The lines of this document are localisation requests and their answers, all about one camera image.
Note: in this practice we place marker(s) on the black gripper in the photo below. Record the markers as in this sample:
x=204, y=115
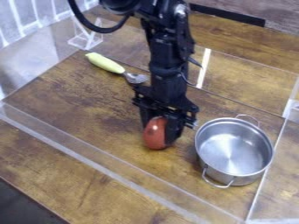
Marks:
x=164, y=99

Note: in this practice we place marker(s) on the red white toy mushroom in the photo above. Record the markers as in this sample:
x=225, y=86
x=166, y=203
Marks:
x=154, y=133

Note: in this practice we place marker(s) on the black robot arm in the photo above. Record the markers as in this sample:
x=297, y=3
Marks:
x=165, y=21

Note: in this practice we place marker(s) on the black strip on table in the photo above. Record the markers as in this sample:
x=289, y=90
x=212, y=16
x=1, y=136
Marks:
x=216, y=8

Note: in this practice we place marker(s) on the silver pot with handles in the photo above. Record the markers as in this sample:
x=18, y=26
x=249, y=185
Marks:
x=236, y=151

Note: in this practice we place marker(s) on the yellow handled metal spoon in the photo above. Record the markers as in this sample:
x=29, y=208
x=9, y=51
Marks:
x=110, y=65

